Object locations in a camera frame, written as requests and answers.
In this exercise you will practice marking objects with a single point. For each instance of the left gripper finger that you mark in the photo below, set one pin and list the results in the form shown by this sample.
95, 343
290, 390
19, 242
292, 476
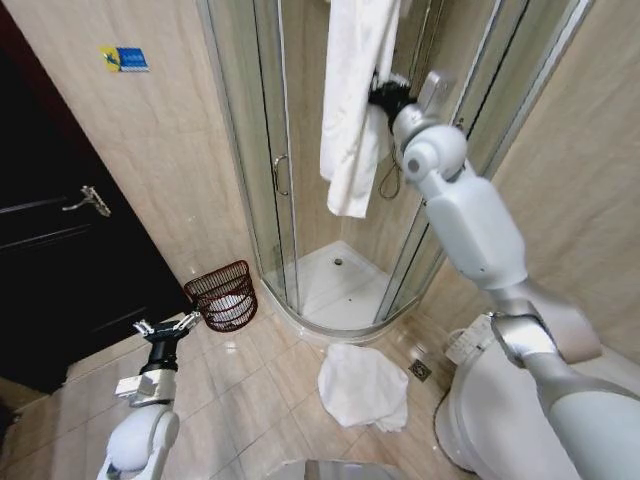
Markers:
187, 320
143, 327

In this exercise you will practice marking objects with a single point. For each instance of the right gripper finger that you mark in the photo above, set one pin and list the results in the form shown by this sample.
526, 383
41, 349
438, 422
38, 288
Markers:
400, 79
382, 96

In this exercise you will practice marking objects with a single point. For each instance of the long white towel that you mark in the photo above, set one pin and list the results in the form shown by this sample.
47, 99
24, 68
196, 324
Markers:
352, 100

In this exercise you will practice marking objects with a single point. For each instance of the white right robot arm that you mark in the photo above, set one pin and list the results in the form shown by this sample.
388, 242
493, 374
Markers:
475, 235

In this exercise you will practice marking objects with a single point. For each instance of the white cloth inside hamper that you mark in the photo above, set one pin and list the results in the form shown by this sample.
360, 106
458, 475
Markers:
231, 304

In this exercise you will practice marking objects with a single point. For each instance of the dark red wicker hamper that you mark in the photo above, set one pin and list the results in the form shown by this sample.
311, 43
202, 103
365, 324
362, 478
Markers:
220, 280

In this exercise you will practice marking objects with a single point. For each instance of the crumpled white towel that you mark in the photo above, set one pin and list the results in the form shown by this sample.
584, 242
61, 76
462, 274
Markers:
362, 387

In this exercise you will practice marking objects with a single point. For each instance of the black wooden door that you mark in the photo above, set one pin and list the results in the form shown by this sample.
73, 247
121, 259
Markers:
60, 250

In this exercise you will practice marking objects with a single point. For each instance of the white shower tray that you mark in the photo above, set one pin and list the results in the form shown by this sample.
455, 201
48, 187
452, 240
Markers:
330, 295

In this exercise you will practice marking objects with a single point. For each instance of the square metal floor drain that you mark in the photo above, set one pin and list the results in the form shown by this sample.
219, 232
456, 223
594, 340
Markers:
420, 370

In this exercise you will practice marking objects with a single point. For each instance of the white toilet control panel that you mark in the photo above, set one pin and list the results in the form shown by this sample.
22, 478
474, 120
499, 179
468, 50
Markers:
470, 340

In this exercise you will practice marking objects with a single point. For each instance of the white toilet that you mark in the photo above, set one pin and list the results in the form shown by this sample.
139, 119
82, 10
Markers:
480, 415

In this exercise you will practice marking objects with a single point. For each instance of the glass shower enclosure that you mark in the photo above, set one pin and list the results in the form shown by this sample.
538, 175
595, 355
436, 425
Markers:
260, 150

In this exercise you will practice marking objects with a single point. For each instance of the blue and yellow wall sign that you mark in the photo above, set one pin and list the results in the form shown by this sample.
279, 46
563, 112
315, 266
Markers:
125, 59

